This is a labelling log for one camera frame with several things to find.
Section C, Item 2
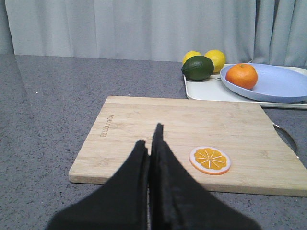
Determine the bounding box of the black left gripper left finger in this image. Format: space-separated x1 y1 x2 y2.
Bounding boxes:
47 140 150 230

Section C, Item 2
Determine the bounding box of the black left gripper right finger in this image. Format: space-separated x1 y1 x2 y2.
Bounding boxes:
149 124 261 230

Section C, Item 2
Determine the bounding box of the orange mandarin fruit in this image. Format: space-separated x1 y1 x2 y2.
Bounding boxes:
225 63 258 90

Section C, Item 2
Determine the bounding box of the light blue round plate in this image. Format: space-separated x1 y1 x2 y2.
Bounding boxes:
220 63 307 103

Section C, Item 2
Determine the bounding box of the white rectangular tray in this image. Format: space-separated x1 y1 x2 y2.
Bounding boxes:
184 67 307 109

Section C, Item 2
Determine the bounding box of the orange slice piece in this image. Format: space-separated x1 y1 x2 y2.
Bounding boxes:
189 146 232 175

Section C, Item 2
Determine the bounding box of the wooden cutting board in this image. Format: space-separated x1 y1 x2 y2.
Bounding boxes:
69 96 307 197

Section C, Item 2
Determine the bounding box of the dark green lime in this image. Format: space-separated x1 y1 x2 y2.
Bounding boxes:
181 56 214 81

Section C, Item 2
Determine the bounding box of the yellow lemon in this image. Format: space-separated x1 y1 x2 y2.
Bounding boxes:
204 50 226 73
182 50 202 65

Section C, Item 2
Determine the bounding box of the grey white curtain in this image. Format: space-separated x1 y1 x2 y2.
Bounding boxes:
0 0 307 66

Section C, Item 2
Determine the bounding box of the metal cutting board handle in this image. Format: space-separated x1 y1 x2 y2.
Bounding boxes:
272 123 300 159

